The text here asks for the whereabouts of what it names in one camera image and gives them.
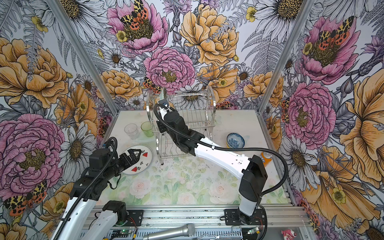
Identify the pale green plate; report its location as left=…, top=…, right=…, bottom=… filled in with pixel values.
left=158, top=88, right=166, bottom=102

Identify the aluminium corner post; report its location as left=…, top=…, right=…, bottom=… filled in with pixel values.
left=47, top=1, right=120, bottom=116
left=257, top=0, right=317, bottom=113

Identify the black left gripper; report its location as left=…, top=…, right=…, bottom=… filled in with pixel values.
left=104, top=149, right=142, bottom=180

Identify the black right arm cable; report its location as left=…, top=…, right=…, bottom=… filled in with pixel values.
left=153, top=103, right=289, bottom=240

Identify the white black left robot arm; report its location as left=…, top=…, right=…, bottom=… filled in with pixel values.
left=52, top=148, right=142, bottom=240

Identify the blue white porcelain bowl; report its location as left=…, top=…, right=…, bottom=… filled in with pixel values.
left=226, top=133, right=245, bottom=149

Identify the silver microphone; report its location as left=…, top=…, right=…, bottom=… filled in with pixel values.
left=143, top=224, right=196, bottom=240

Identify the orange soda can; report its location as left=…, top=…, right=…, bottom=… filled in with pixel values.
left=260, top=152, right=273, bottom=167

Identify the green glass jar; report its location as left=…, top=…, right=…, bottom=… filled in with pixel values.
left=141, top=121, right=154, bottom=138

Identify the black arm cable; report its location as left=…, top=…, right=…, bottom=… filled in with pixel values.
left=52, top=137, right=118, bottom=240
left=153, top=103, right=289, bottom=240

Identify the clear glass cup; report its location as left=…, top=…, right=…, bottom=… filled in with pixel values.
left=124, top=124, right=140, bottom=140

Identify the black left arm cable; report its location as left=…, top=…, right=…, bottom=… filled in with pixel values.
left=52, top=137, right=118, bottom=240

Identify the white watermelon pattern plate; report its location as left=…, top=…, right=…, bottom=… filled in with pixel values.
left=123, top=145, right=154, bottom=176

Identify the pink toy figure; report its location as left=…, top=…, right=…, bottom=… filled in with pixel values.
left=281, top=229, right=297, bottom=240

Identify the aluminium corner post left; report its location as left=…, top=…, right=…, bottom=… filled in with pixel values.
left=47, top=1, right=120, bottom=116

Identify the aluminium corner post right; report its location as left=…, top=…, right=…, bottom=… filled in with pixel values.
left=257, top=0, right=317, bottom=113

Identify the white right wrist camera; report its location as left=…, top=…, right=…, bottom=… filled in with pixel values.
left=158, top=99, right=172, bottom=119

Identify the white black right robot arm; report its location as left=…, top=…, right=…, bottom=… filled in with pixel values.
left=154, top=108, right=268, bottom=225

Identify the chrome wire dish rack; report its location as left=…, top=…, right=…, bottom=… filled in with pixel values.
left=146, top=87, right=217, bottom=164

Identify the aluminium front rail frame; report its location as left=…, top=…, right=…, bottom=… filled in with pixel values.
left=76, top=201, right=316, bottom=240

